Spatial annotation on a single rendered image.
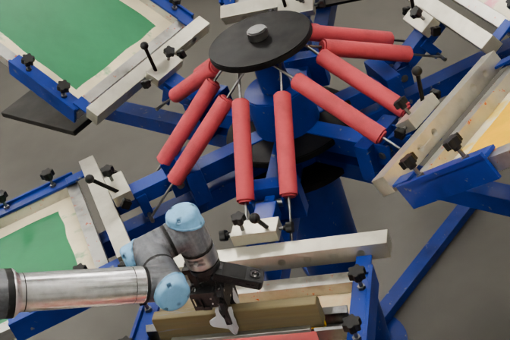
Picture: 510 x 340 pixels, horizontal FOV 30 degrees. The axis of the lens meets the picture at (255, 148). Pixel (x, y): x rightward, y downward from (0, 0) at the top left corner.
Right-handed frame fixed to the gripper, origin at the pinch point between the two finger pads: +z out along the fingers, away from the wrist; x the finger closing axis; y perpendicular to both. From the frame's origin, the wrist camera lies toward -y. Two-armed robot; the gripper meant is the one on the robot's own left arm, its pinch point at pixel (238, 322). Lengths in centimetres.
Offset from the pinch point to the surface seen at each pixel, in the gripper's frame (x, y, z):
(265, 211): -39.8, -0.5, -0.3
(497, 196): -47, -60, 11
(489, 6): -112, -63, -10
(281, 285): -16.0, -7.0, 4.8
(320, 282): -15.6, -17.0, 4.8
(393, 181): -32, -38, -11
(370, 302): -6.0, -30.4, 3.6
